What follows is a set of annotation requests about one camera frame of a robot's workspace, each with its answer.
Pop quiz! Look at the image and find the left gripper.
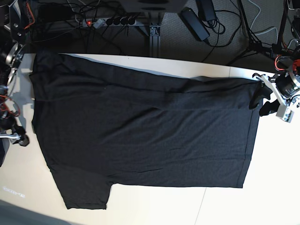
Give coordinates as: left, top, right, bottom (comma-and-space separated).
249, 72, 300, 117

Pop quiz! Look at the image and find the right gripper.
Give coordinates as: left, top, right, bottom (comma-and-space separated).
0, 126, 30, 147

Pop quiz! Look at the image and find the dark grey T-shirt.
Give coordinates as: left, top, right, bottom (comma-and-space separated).
30, 51, 259, 210

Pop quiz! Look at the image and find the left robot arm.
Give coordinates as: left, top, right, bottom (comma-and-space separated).
249, 0, 300, 122

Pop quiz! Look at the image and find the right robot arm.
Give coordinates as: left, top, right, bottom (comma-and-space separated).
0, 0, 35, 147

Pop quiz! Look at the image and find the dark object at left edge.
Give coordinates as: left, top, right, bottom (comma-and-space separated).
0, 138, 10, 167

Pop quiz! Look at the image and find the black tripod stand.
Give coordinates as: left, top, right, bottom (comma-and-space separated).
227, 0, 282, 66

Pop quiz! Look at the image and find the black power adapter brick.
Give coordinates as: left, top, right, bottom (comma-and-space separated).
180, 7, 210, 41

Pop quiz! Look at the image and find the grey power strip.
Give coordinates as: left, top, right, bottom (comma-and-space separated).
80, 16, 139, 29

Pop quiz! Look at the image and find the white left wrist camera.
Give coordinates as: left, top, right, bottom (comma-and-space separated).
276, 105, 294, 123

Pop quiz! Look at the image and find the grey cable on floor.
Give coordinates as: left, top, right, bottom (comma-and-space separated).
246, 0, 300, 54

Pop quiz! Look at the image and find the aluminium frame post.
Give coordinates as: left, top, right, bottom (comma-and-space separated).
147, 12, 164, 58

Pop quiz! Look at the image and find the grey base camera mount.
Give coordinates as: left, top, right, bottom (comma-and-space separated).
119, 0, 187, 13

